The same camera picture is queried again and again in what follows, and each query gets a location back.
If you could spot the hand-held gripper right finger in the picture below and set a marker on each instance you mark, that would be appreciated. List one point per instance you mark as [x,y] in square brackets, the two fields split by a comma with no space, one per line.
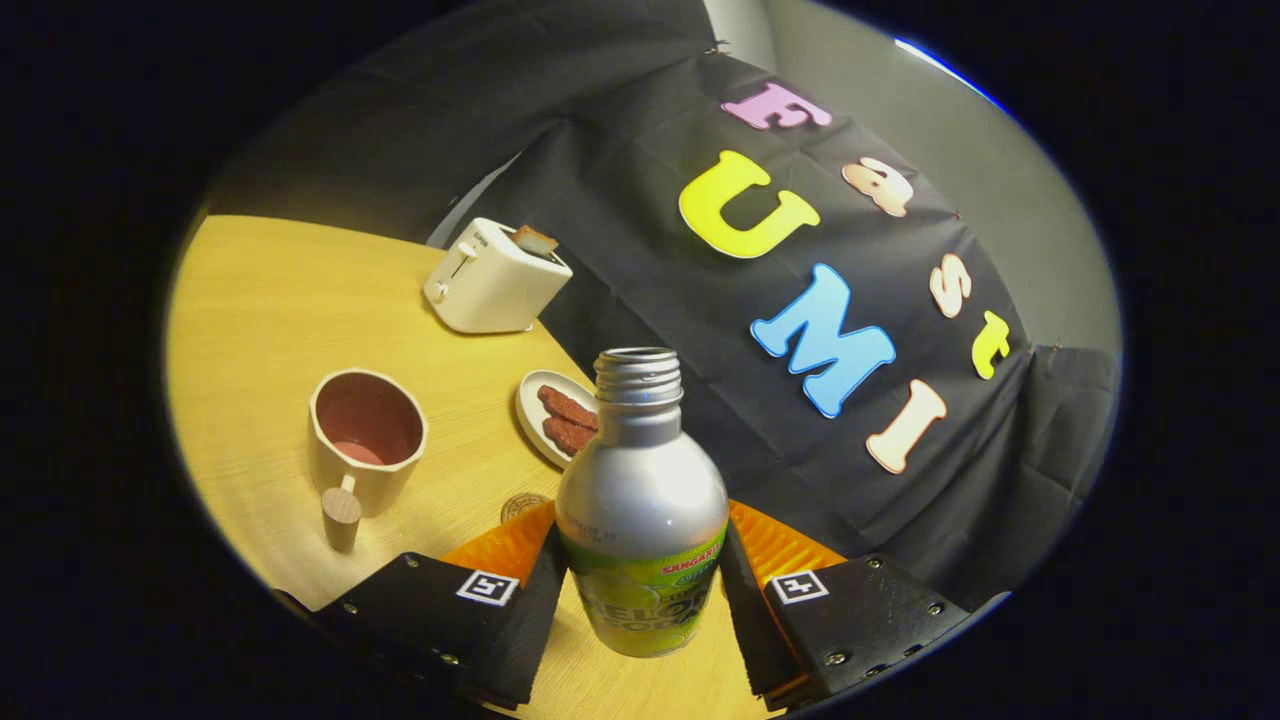
[745,620]

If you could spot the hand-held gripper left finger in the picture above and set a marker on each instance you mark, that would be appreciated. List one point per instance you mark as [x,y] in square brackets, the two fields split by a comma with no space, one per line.
[535,620]

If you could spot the round cork coaster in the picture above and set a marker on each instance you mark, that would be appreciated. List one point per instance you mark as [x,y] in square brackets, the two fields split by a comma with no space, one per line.
[520,505]

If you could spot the silver juice bottle green label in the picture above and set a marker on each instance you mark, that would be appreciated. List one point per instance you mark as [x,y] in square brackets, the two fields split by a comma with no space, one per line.
[640,500]

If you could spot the brown meat slice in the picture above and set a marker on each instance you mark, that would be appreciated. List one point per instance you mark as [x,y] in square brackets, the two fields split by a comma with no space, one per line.
[568,436]
[568,406]

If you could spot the white plate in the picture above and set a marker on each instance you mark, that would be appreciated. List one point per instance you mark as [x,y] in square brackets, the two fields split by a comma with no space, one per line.
[530,400]

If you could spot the white toaster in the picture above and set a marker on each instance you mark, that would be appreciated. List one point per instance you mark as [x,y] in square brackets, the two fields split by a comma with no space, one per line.
[490,290]

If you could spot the toast slice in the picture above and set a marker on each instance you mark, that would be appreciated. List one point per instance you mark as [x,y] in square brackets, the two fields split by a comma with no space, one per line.
[535,240]

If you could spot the wooden table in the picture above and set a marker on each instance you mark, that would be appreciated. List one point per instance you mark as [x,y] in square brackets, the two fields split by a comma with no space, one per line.
[270,320]

